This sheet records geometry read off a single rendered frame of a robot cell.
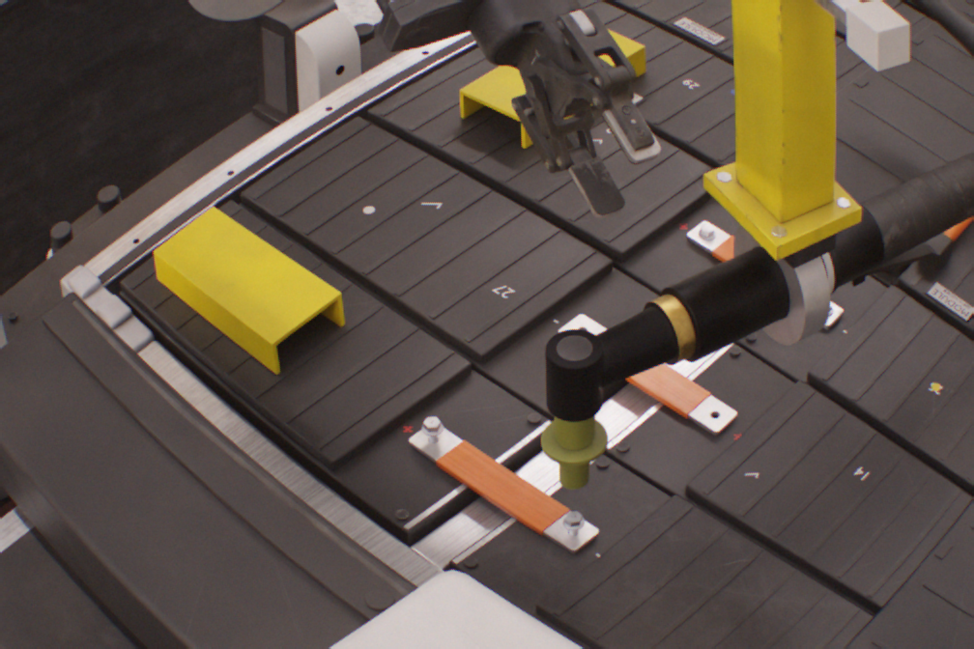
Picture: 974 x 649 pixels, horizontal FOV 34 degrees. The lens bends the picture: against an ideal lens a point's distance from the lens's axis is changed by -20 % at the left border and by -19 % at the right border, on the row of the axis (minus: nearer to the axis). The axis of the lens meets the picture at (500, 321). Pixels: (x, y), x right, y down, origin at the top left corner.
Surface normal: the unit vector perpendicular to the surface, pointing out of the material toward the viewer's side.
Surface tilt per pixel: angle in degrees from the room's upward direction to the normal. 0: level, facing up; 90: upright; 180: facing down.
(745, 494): 0
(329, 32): 39
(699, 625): 0
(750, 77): 90
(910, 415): 0
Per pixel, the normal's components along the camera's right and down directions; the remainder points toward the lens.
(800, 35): 0.50, 0.57
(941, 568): -0.04, -0.73
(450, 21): 0.45, 0.86
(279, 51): -0.70, 0.50
